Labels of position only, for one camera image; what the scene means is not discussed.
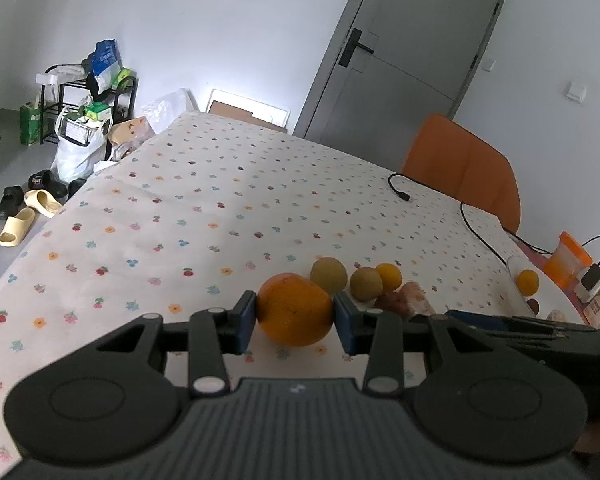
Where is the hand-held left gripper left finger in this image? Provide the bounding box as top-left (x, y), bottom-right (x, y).
top-left (95, 290), bottom-right (258, 398)

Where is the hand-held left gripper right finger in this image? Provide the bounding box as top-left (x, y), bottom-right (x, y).
top-left (332, 291), bottom-right (486, 398)

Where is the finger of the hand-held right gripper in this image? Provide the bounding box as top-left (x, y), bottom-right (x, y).
top-left (446, 309), bottom-right (597, 335)

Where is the large orange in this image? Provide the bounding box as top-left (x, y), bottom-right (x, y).
top-left (256, 272), bottom-right (335, 347)

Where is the small orange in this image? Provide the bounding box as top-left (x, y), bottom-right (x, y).
top-left (516, 269), bottom-right (539, 297)
top-left (375, 262), bottom-right (403, 293)

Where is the white plate with blue rim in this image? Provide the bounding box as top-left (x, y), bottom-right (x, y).
top-left (507, 255), bottom-right (588, 323)

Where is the greenish brown round fruit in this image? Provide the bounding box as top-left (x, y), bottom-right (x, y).
top-left (350, 266), bottom-right (383, 302)
top-left (310, 256), bottom-right (348, 293)

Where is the dark brown round fruit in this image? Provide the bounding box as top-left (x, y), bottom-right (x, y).
top-left (375, 291), bottom-right (406, 313)

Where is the white power adapter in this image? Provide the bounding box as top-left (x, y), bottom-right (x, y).
top-left (579, 265), bottom-right (600, 293)

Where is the orange lidded plastic cup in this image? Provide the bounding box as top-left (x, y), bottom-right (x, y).
top-left (544, 231), bottom-right (593, 290)

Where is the orange chair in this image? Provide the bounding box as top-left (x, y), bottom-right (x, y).
top-left (400, 113), bottom-right (522, 235)

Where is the brown cardboard sheet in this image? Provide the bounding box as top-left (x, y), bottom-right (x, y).
top-left (209, 101), bottom-right (276, 123)

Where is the tan plastic bag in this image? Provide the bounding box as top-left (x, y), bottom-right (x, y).
top-left (107, 116), bottom-right (156, 161)

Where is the white framed board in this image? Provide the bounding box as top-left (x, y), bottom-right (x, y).
top-left (205, 88), bottom-right (292, 133)

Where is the white plastic bag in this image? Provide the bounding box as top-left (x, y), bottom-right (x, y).
top-left (140, 87), bottom-right (201, 136)

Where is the beige slipper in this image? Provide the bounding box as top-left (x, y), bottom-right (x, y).
top-left (24, 189), bottom-right (63, 218)
top-left (0, 207), bottom-right (37, 247)

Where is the grey door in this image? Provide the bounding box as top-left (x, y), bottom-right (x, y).
top-left (292, 0), bottom-right (511, 168)

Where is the black slipper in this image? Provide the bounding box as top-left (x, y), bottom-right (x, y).
top-left (0, 185), bottom-right (26, 221)
top-left (27, 170), bottom-right (68, 200)

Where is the white bag with grid panel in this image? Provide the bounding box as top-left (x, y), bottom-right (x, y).
top-left (50, 105), bottom-right (112, 183)

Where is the green packet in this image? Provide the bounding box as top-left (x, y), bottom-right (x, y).
top-left (82, 101), bottom-right (112, 123)

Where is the green bag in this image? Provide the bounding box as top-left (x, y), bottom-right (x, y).
top-left (19, 101), bottom-right (48, 147)

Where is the black metal rack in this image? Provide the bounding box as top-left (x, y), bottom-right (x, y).
top-left (39, 64), bottom-right (140, 146)

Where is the blue plastic bag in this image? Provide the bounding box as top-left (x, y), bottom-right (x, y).
top-left (87, 39), bottom-right (122, 92)

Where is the black cable with plug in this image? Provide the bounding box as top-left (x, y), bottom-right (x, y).
top-left (387, 172), bottom-right (553, 256)

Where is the black door handle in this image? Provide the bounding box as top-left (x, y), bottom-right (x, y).
top-left (338, 27), bottom-right (376, 67)

